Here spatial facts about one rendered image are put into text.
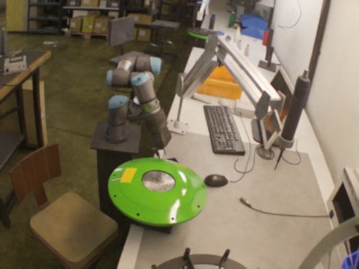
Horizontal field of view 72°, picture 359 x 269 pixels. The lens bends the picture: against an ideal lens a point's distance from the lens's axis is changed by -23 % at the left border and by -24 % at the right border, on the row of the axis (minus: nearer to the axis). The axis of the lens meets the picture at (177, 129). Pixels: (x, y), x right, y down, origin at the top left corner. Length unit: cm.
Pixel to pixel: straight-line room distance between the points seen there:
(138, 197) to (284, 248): 56
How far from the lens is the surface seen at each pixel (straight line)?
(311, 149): 176
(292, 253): 112
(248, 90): 92
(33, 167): 145
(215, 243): 105
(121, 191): 94
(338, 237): 44
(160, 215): 89
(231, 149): 145
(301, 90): 72
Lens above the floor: 172
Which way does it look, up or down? 31 degrees down
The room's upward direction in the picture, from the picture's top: 9 degrees clockwise
